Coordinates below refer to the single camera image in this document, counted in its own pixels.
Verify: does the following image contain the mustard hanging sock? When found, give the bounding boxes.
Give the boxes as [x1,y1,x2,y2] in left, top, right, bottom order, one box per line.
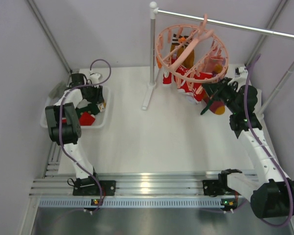
[170,34,195,69]

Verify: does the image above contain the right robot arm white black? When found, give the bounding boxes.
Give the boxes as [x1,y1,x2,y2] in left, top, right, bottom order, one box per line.
[203,77,294,219]

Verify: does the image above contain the white plastic basket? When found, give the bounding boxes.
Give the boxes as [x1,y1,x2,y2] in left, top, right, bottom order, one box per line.
[40,86,112,129]

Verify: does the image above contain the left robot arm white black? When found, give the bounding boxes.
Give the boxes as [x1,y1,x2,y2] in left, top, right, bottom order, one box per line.
[45,72,104,195]

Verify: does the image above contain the grey sock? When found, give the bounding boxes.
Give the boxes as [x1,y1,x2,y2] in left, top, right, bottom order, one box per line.
[48,82,67,99]

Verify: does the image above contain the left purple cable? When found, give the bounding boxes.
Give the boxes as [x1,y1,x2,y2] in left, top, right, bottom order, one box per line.
[58,59,112,214]

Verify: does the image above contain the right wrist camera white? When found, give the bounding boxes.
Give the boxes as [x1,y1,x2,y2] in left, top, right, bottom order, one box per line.
[235,66,248,76]

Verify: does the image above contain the red santa sock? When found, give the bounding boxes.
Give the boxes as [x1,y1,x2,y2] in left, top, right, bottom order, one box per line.
[59,111,96,126]

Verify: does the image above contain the pink striped yellow-toe sock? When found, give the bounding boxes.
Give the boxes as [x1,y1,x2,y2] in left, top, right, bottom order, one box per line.
[204,63,225,115]

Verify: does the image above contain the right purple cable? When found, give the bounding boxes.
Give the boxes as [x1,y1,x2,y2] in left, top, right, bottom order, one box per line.
[225,54,294,227]

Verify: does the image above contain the right black mount plate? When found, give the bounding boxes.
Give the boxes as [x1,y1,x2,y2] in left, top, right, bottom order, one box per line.
[202,180,225,197]

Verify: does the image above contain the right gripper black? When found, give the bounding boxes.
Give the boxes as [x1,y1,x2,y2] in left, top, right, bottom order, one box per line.
[203,77,240,114]

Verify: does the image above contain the purple cable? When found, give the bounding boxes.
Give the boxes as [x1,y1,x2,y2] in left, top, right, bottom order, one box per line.
[58,59,112,214]
[225,54,294,227]

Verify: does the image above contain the black mount plate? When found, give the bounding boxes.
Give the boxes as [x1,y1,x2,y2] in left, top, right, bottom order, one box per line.
[202,180,225,197]
[72,179,116,196]

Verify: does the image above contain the dark green sock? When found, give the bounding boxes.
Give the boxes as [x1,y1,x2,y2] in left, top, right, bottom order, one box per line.
[76,102,106,116]
[201,97,217,115]

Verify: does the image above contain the left black mount plate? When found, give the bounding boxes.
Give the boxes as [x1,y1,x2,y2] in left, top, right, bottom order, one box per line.
[72,179,116,196]

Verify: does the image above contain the red hanging sock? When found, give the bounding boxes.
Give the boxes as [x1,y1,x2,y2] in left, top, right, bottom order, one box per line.
[174,71,212,103]
[162,70,172,86]

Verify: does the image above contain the silver clothes rack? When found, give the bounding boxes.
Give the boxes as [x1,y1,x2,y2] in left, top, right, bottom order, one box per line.
[142,1,294,110]

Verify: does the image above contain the pink round clip hanger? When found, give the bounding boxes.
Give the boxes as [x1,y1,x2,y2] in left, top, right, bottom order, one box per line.
[154,14,229,95]

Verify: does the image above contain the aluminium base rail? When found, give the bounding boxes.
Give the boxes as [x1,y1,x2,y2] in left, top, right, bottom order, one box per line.
[29,171,244,209]

